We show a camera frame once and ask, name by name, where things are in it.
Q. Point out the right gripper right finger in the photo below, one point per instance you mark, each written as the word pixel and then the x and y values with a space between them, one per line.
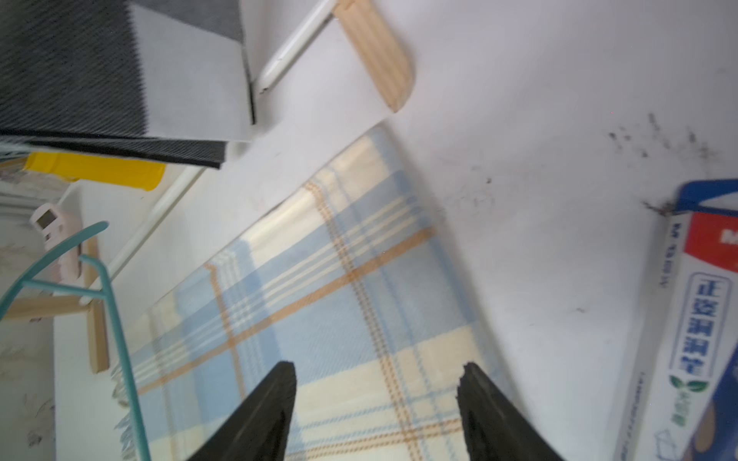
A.
pixel 493 428

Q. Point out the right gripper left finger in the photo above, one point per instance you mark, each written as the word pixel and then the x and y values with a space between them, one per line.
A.
pixel 258 429

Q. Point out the black white checkered scarf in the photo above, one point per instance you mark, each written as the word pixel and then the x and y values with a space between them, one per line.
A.
pixel 164 81

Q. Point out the blue cream plaid scarf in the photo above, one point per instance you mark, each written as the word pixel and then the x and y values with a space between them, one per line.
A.
pixel 346 279

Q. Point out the teal clothes hanger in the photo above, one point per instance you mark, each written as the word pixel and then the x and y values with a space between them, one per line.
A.
pixel 107 297

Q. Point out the yellow pencil bucket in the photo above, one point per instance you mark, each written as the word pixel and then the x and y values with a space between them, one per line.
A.
pixel 133 173

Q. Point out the pink calculator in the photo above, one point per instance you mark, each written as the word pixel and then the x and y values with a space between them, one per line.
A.
pixel 56 225

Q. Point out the wooden clothes rack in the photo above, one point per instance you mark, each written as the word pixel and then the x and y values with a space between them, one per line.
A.
pixel 386 63

